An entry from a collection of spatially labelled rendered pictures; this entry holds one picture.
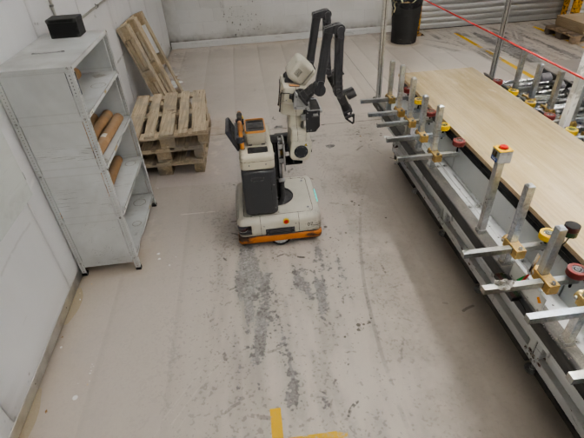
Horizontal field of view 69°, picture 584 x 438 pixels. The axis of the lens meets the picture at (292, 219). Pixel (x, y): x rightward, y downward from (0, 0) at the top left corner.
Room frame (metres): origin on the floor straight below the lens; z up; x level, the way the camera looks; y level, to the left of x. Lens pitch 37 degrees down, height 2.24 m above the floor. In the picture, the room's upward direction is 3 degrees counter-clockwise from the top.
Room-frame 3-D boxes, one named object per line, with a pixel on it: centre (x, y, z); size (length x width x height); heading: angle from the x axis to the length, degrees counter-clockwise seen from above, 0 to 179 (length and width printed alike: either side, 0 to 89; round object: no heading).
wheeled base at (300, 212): (2.96, 0.12, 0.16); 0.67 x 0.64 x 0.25; 95
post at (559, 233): (1.34, -1.10, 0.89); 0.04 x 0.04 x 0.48; 5
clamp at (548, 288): (1.32, -1.10, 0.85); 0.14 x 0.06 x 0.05; 5
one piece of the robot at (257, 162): (2.95, 0.21, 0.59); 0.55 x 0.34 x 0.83; 5
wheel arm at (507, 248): (1.54, -1.03, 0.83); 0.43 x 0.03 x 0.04; 95
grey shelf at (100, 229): (2.89, 1.45, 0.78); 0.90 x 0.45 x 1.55; 5
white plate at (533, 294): (1.37, -1.07, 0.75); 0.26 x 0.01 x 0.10; 5
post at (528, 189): (1.59, -1.07, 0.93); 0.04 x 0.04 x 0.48; 5
